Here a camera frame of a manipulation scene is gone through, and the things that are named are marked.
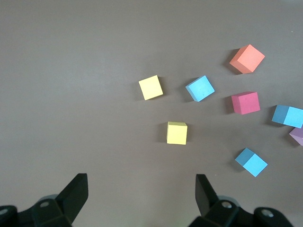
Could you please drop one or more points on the yellow foam cube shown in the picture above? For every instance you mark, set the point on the yellow foam cube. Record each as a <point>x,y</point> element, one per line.
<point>176,133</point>
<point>150,87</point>

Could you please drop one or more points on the orange foam cube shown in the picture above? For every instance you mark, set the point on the orange foam cube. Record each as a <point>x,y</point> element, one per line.
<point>247,59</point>

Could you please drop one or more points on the crimson foam cube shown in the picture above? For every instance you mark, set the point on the crimson foam cube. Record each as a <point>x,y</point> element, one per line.
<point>246,103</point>

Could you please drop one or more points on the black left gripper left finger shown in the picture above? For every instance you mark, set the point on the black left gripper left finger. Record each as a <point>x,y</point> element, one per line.
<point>64,208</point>

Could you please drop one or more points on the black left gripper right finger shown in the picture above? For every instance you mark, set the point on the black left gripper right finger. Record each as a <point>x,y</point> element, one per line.
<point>213,210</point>

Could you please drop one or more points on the blue foam cube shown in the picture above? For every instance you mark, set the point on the blue foam cube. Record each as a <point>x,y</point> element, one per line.
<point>251,162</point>
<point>200,88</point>
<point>287,116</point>

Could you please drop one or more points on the pink foam cube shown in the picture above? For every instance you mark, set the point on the pink foam cube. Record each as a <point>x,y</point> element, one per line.
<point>297,136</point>

